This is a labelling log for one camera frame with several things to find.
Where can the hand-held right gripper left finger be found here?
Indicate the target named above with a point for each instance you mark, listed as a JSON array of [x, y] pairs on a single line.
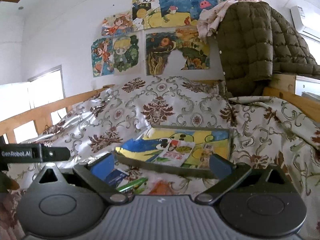
[[102, 167]]

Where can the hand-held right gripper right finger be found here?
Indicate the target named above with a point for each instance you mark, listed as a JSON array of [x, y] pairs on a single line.
[[221, 167]]

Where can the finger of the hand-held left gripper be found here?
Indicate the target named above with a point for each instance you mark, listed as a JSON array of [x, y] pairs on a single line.
[[56, 153]]

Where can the blue snack packet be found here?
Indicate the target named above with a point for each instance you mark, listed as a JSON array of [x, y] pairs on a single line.
[[116, 177]]

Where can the green snack tube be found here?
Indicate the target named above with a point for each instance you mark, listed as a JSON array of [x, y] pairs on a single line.
[[131, 186]]

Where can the grey shallow tray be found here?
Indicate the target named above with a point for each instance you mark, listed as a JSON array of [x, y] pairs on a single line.
[[175, 162]]

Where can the white red snack packet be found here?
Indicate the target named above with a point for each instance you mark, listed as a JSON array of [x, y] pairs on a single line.
[[176, 152]]

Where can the painted paper tray liner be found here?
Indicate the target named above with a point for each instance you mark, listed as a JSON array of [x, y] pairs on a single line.
[[155, 146]]

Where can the bright window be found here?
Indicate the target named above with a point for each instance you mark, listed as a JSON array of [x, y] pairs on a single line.
[[42, 90]]

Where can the floral patterned satin blanket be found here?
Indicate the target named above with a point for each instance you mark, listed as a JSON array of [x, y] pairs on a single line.
[[175, 105]]

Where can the white cabinet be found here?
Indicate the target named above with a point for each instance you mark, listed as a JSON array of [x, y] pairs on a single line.
[[308, 86]]

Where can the olive quilted jacket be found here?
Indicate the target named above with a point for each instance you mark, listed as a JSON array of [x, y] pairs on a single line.
[[252, 42]]

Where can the pink floral cloth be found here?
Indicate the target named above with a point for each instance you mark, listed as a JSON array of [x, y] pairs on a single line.
[[217, 15]]

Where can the white air conditioner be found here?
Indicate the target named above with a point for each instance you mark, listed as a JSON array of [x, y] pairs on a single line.
[[303, 20]]

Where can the wooden bed frame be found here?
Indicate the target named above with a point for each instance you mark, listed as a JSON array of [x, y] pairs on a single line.
[[37, 110]]

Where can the orange-haired child wall poster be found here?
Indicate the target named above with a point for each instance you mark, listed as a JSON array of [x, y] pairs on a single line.
[[102, 57]]

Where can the blonde character wall poster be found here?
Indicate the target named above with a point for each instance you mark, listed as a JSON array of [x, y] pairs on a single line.
[[125, 53]]

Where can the torn orange fish wall poster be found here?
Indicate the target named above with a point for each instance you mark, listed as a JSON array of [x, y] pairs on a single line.
[[160, 52]]

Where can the flying girl wall poster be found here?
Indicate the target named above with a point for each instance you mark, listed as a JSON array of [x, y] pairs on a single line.
[[117, 23]]

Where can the black yellow wall poster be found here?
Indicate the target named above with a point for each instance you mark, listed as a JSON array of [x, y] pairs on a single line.
[[142, 13]]

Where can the blue sea wall poster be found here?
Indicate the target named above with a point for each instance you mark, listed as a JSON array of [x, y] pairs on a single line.
[[185, 7]]

